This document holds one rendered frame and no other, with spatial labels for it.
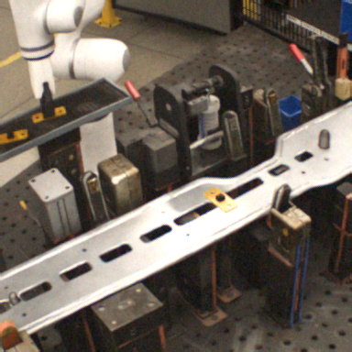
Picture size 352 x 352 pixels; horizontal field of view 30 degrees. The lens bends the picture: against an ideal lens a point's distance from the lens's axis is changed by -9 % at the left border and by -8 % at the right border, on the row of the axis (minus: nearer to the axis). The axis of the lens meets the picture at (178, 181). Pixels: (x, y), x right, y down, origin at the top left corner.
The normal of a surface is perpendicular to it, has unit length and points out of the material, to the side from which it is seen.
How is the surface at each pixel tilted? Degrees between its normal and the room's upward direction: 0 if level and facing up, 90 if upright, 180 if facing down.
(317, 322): 0
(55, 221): 90
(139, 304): 0
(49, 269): 0
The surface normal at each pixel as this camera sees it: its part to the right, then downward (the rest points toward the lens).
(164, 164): 0.57, 0.48
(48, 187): -0.07, -0.78
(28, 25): -0.05, 0.62
